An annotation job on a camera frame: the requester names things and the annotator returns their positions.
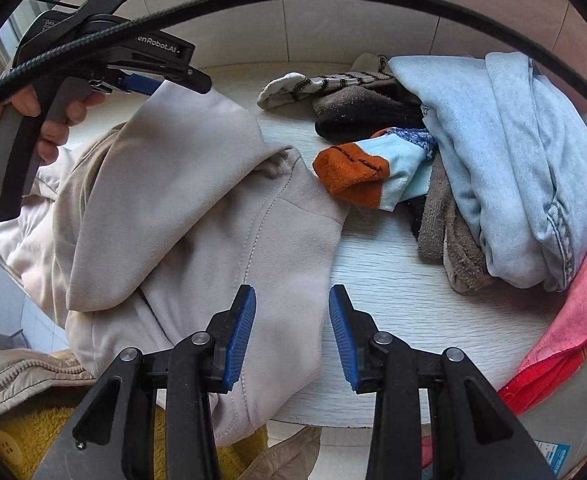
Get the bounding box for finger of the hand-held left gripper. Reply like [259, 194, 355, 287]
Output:
[108, 61, 213, 95]
[92, 73, 168, 97]

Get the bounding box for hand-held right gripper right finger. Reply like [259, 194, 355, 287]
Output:
[328, 284, 557, 480]

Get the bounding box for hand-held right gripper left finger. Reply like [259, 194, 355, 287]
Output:
[33, 284, 257, 480]

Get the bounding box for beige pants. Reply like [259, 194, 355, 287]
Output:
[0, 82, 349, 448]

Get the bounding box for person's left hand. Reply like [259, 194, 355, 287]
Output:
[0, 82, 105, 181]

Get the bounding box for striped sock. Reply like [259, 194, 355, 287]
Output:
[257, 62, 399, 111]

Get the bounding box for long brown sock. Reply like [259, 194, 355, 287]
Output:
[417, 152, 494, 293]

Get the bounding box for black sock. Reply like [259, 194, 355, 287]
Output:
[316, 110, 427, 143]

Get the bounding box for orange and light blue sock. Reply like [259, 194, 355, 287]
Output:
[312, 127, 439, 212]

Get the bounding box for cream cloth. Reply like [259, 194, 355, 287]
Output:
[351, 52, 390, 77]

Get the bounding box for beige jacket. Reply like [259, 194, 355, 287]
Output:
[0, 340, 324, 480]

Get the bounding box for light blue jeans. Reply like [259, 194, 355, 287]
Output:
[388, 52, 587, 292]

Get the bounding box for yellow fleece cloth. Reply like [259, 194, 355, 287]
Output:
[0, 400, 269, 480]

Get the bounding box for grey appliance with blue label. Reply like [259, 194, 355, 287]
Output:
[513, 350, 587, 480]

